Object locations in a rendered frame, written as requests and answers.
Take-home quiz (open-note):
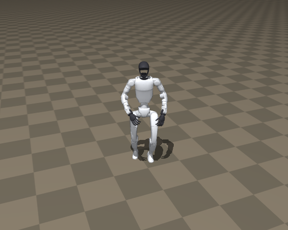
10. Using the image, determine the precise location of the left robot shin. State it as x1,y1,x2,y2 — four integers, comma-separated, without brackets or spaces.
149,142,157,154

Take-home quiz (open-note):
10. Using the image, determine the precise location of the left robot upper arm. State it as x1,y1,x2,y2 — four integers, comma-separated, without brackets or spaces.
153,78,166,99

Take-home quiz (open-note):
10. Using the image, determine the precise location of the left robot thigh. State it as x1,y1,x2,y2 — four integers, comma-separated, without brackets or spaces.
149,110,158,145

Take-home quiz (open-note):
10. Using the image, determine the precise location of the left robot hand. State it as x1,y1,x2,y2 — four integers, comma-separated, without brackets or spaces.
156,109,166,126

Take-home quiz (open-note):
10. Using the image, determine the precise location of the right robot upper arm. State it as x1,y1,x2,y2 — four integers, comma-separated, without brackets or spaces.
122,79,135,100

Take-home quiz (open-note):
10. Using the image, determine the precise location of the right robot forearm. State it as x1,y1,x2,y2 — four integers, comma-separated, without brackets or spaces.
121,95,130,114

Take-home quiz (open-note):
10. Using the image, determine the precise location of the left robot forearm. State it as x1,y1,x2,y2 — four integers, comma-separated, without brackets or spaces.
162,93,168,114

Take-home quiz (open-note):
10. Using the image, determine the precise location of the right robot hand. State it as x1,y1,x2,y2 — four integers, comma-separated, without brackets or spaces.
128,109,141,126

